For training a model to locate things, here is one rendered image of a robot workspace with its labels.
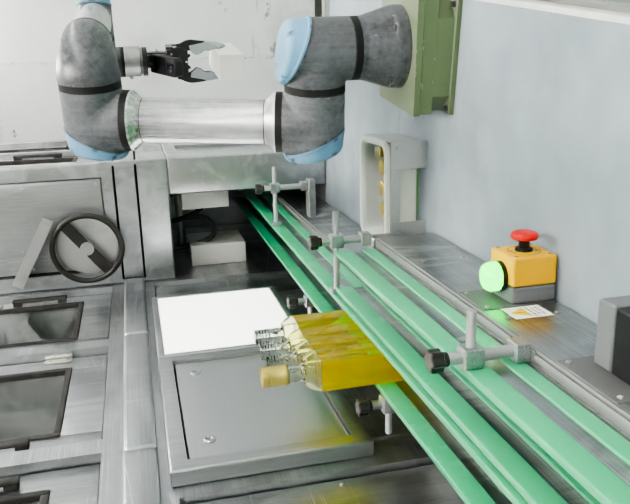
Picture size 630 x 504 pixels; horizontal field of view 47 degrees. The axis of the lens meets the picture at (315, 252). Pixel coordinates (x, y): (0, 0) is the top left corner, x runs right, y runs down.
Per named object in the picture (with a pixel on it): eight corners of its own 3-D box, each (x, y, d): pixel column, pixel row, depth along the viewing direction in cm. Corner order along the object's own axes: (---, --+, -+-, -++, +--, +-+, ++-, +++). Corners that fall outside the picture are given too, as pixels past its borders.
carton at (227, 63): (230, 42, 197) (208, 42, 196) (243, 54, 175) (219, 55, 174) (231, 65, 199) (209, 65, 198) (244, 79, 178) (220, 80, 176)
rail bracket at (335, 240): (367, 286, 149) (308, 292, 147) (366, 207, 145) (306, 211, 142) (371, 290, 147) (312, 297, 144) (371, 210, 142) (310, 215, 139)
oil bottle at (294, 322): (382, 331, 143) (277, 343, 139) (382, 304, 142) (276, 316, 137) (392, 341, 138) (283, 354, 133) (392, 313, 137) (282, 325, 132)
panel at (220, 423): (273, 294, 206) (152, 307, 198) (273, 284, 205) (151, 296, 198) (374, 456, 122) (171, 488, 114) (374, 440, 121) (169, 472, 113)
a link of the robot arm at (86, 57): (44, 26, 124) (67, -11, 167) (54, 89, 129) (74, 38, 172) (113, 24, 127) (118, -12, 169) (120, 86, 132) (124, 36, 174)
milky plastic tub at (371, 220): (395, 228, 168) (359, 231, 166) (395, 132, 162) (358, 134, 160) (424, 246, 152) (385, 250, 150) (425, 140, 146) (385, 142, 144)
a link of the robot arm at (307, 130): (347, 91, 130) (46, 87, 130) (345, 169, 136) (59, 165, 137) (346, 75, 140) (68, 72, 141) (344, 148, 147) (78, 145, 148)
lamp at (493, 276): (492, 285, 108) (474, 287, 107) (494, 256, 107) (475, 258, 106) (507, 294, 104) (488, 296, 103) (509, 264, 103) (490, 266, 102)
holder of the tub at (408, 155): (397, 250, 169) (365, 253, 168) (397, 133, 162) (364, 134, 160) (425, 270, 153) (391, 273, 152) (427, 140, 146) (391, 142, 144)
